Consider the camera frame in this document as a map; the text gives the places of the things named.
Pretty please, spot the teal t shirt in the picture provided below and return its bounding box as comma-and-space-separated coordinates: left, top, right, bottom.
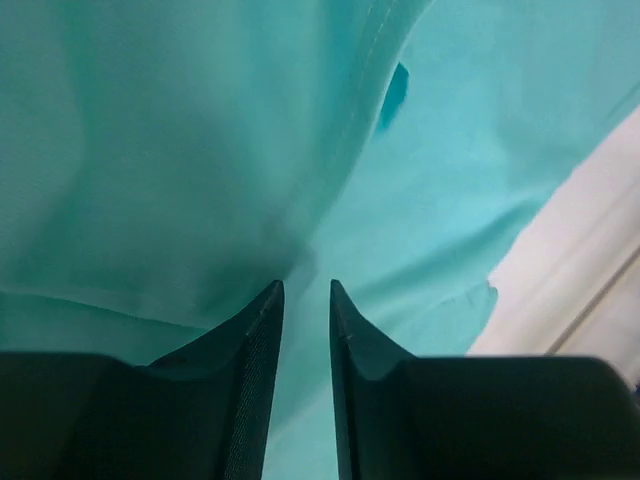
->
1, 1, 639, 479

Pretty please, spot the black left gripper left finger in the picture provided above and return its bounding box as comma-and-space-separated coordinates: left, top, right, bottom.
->
1, 281, 285, 479

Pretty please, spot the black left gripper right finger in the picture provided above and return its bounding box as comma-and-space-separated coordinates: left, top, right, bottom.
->
329, 281, 635, 479

